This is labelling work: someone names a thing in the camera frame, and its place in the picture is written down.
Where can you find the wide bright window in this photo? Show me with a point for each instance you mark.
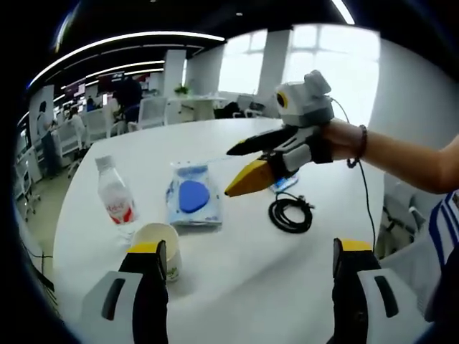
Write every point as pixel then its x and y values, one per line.
pixel 340 61

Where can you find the white paper cup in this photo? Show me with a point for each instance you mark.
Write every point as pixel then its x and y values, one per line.
pixel 154 234

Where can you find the long ceiling light strip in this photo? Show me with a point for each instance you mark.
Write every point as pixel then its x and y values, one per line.
pixel 125 37

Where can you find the narrow bright window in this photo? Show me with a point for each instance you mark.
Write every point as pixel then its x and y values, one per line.
pixel 242 61

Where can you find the black bag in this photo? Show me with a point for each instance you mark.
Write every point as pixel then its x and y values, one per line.
pixel 226 110

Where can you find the green potted plant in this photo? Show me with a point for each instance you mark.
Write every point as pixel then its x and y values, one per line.
pixel 182 90

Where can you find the blue wet wipes packet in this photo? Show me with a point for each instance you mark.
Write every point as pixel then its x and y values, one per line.
pixel 193 193

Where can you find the person's right hand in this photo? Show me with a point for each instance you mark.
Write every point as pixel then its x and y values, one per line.
pixel 342 139

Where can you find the white mesh chair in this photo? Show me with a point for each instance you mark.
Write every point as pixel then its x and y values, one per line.
pixel 153 112

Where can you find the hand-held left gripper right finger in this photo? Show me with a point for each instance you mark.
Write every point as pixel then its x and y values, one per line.
pixel 353 290

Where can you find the white table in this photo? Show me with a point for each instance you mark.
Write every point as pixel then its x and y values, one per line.
pixel 251 272

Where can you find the blue tissue pack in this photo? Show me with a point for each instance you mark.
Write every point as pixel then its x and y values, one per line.
pixel 287 183

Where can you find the clear plastic water bottle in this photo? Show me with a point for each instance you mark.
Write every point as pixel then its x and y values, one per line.
pixel 116 200

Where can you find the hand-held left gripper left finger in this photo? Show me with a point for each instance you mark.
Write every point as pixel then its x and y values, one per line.
pixel 148 290

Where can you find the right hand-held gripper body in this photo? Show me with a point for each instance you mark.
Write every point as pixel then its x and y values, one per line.
pixel 308 104

